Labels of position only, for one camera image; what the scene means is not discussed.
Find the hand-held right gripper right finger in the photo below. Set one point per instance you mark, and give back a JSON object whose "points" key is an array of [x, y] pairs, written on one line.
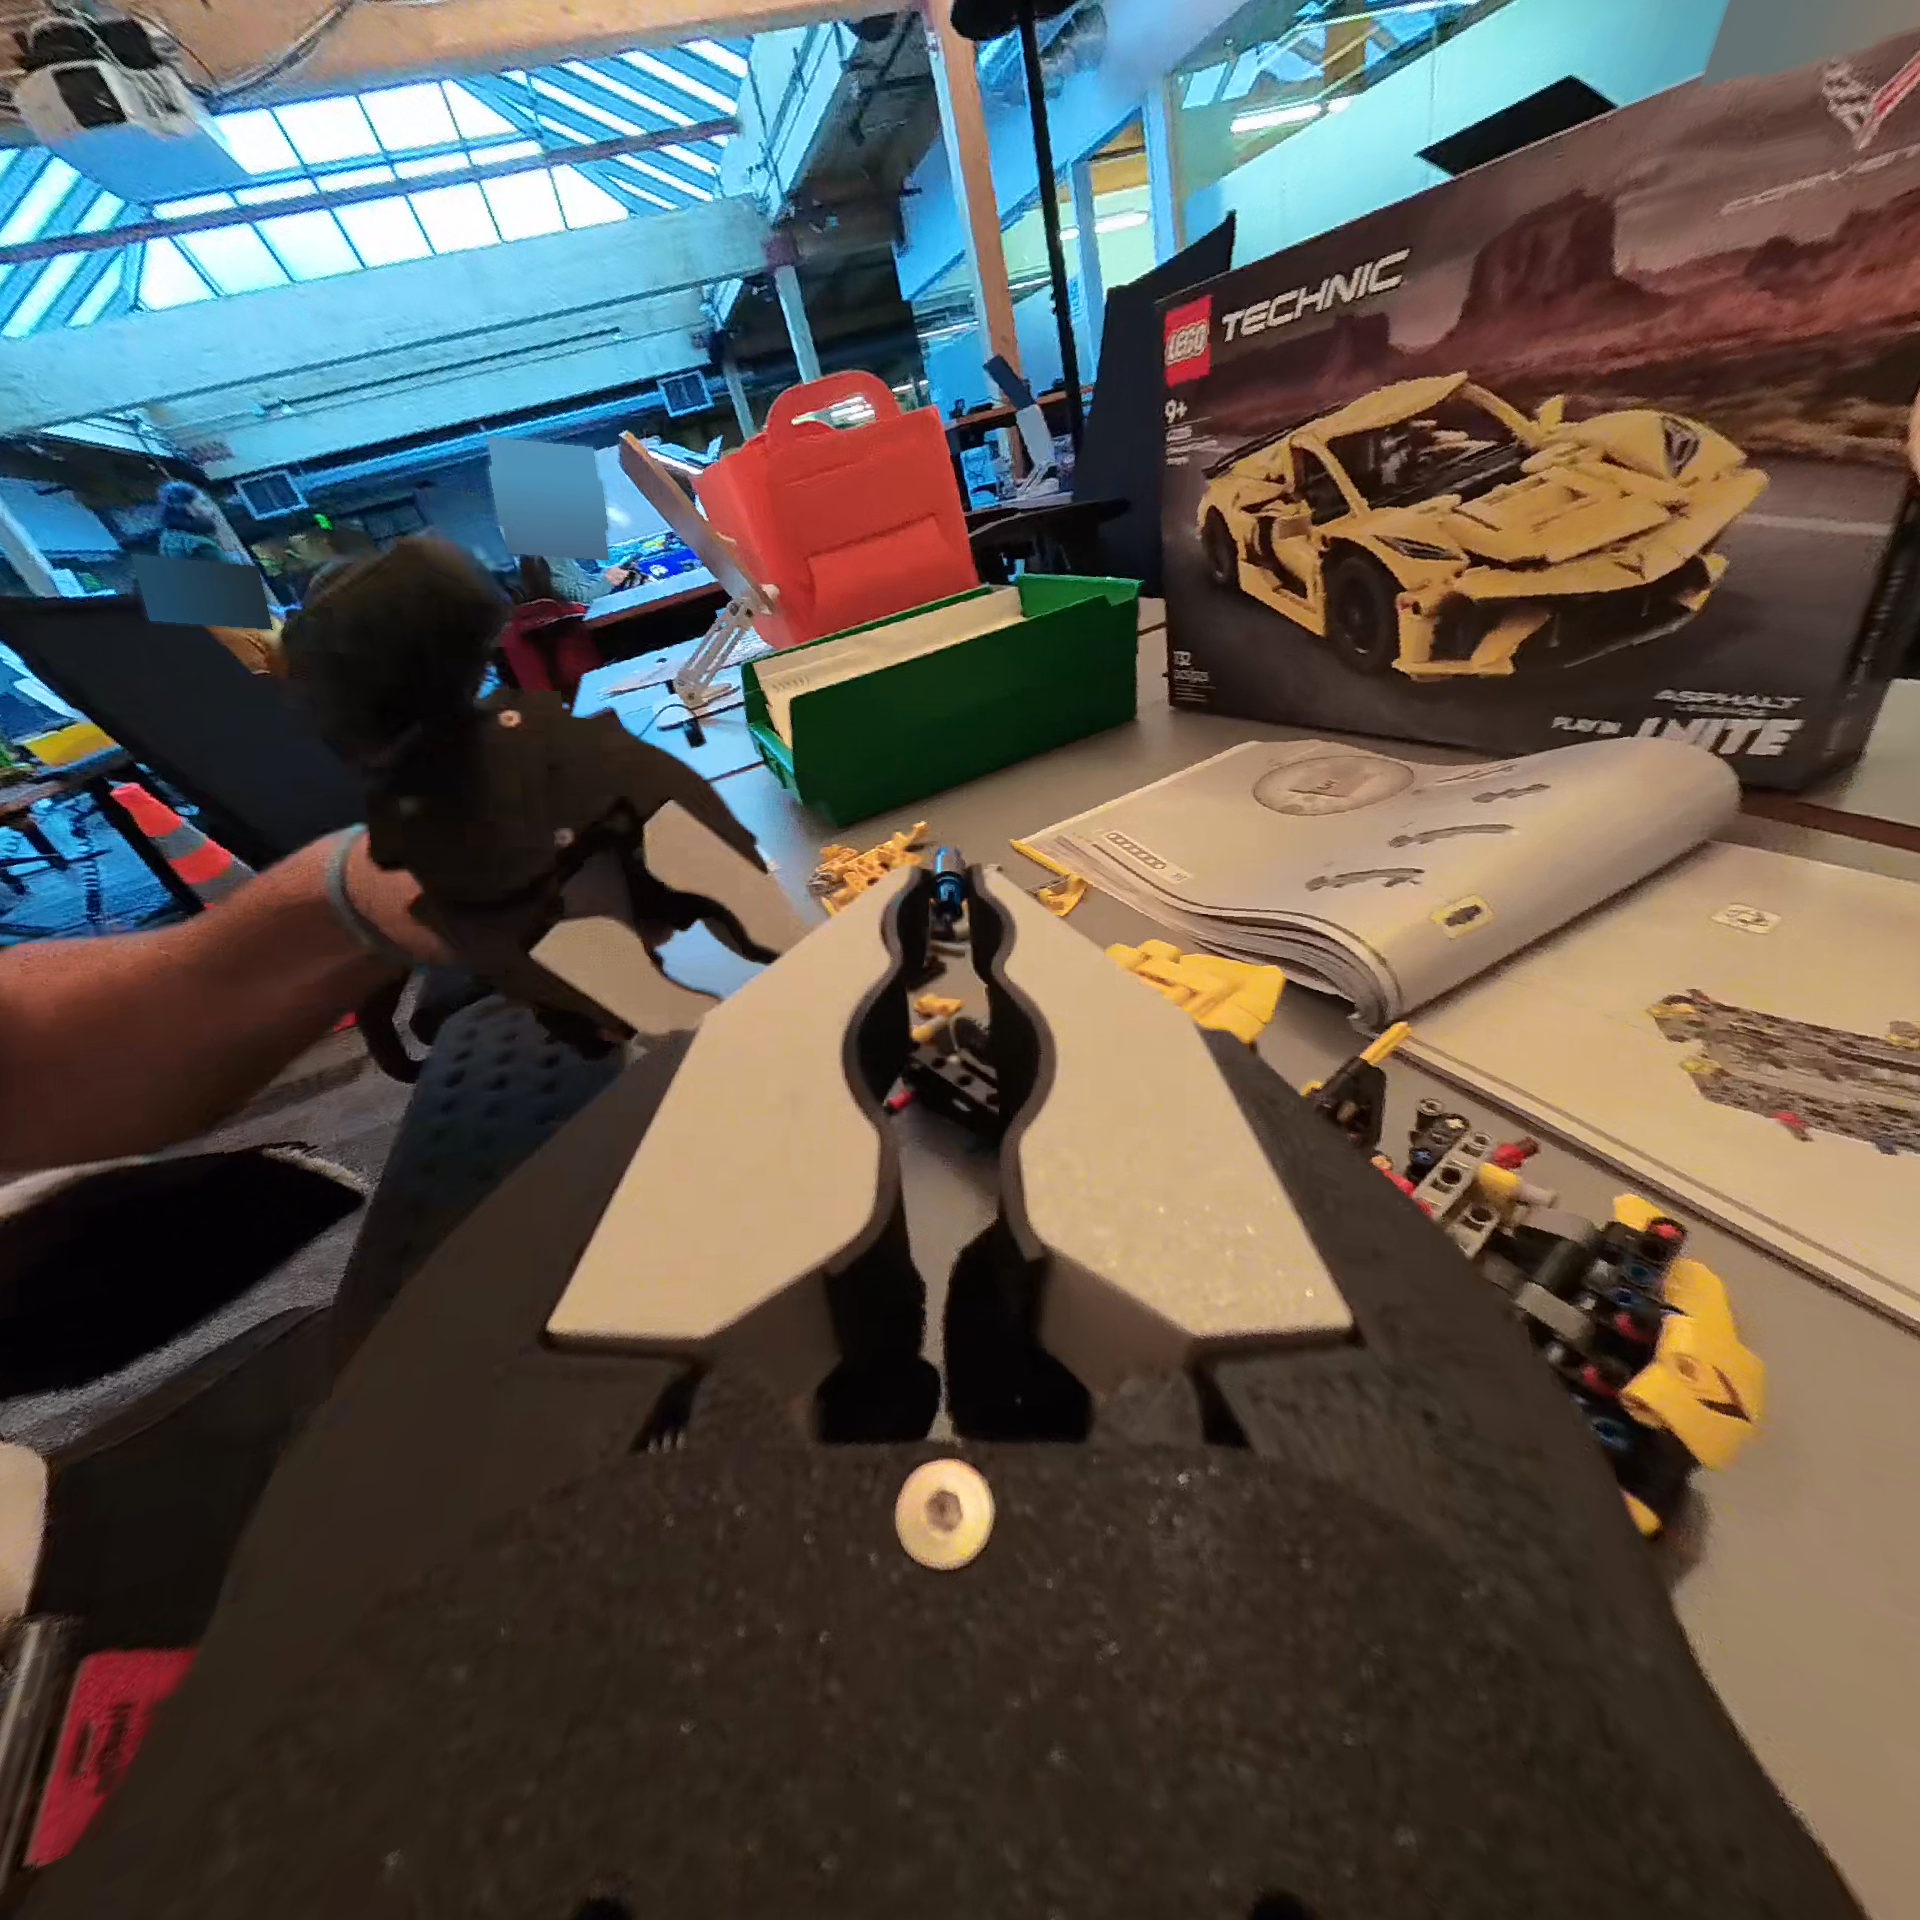
{"points": [[1184, 1201]]}

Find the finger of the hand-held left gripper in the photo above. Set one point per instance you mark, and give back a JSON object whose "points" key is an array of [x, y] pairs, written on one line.
{"points": [[628, 975], [728, 879]]}

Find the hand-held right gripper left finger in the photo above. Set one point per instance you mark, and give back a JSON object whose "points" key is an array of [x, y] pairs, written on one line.
{"points": [[705, 1201]]}

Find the partly built yellow toy car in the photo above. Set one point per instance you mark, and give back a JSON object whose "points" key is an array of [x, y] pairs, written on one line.
{"points": [[1201, 983]]}

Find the blue toy pin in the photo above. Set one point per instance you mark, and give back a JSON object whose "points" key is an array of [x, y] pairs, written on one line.
{"points": [[947, 882]]}

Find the small black yellow toy subassembly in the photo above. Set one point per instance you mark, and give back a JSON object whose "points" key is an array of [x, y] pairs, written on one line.
{"points": [[1681, 1349]]}

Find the person's left forearm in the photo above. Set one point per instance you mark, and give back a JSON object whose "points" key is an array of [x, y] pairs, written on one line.
{"points": [[148, 990]]}

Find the grey desk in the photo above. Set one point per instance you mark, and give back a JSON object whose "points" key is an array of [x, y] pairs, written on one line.
{"points": [[1799, 1501]]}

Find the person's left hand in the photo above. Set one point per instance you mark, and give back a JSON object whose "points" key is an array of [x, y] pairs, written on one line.
{"points": [[399, 930]]}

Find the pile of yellow toy panels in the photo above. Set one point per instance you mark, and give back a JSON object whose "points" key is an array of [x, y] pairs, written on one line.
{"points": [[863, 870]]}

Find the red office chair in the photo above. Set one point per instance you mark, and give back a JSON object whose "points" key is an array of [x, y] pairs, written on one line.
{"points": [[547, 645]]}

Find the grey wristband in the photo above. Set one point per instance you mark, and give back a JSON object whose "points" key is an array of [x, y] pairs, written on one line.
{"points": [[347, 902]]}

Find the white paper stack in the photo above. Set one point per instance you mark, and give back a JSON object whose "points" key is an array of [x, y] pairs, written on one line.
{"points": [[884, 661]]}

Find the green plastic bin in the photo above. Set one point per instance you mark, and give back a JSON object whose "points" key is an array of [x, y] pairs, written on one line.
{"points": [[960, 720]]}

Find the orange traffic cone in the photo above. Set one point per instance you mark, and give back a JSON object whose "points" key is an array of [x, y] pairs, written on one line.
{"points": [[188, 855]]}

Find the wooden document stand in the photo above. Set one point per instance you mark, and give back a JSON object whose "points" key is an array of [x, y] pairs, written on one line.
{"points": [[697, 556]]}

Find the red plastic bin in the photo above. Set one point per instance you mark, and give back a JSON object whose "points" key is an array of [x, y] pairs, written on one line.
{"points": [[855, 510]]}

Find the open instruction booklet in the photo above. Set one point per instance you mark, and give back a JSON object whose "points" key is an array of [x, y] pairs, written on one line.
{"points": [[1499, 870]]}

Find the person's grey trousers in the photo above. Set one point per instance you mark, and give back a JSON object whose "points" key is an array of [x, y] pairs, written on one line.
{"points": [[181, 1365]]}

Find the black metal pole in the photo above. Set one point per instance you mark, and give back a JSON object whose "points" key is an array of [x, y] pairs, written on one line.
{"points": [[1049, 225]]}

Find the ceiling projector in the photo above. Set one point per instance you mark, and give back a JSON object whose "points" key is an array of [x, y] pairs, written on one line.
{"points": [[105, 89]]}

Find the red badge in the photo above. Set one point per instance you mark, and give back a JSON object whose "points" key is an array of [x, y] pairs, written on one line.
{"points": [[105, 1741]]}

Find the toy car box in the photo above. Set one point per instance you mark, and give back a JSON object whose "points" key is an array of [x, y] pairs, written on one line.
{"points": [[1499, 452]]}

